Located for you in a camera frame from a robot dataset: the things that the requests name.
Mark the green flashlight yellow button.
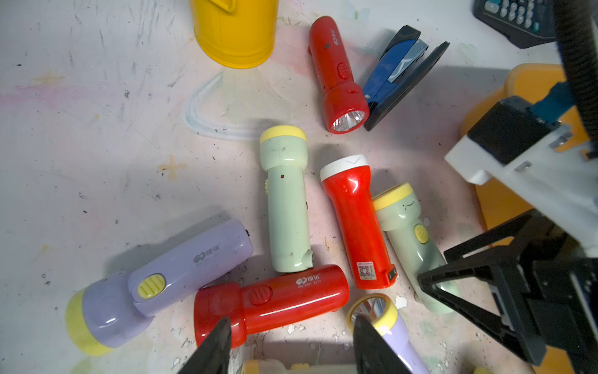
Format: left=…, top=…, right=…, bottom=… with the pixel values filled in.
left=373, top=182, right=453, bottom=314

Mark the purple flashlight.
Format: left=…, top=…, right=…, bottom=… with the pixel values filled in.
left=65, top=219, right=253, bottom=356
left=346, top=293, right=429, bottom=373

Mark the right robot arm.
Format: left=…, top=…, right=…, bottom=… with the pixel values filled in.
left=417, top=1, right=597, bottom=373

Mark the small red flashlight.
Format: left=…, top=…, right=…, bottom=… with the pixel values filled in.
left=308, top=16, right=369, bottom=134

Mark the yellow pen cup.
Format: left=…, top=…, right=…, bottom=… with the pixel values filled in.
left=188, top=0, right=279, bottom=70

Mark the red flashlight white rim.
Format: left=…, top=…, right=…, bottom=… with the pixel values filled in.
left=320, top=154, right=397, bottom=290

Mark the red flashlight lying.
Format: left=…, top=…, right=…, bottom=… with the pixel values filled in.
left=194, top=265, right=350, bottom=348

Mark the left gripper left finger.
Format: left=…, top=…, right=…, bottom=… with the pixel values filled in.
left=178, top=317, right=232, bottom=374

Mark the blue black stapler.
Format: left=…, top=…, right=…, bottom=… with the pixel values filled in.
left=363, top=25, right=449, bottom=131

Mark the yellow plastic tray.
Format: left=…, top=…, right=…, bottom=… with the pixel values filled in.
left=461, top=63, right=589, bottom=373

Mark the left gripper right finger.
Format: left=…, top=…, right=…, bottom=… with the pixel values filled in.
left=353, top=316, right=411, bottom=374

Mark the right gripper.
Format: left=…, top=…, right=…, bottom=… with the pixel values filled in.
left=417, top=210, right=597, bottom=373

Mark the green flashlight upright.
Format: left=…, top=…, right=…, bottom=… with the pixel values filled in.
left=260, top=126, right=313, bottom=273

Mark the black calculator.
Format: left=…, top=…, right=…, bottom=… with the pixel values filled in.
left=473, top=0, right=556, bottom=49

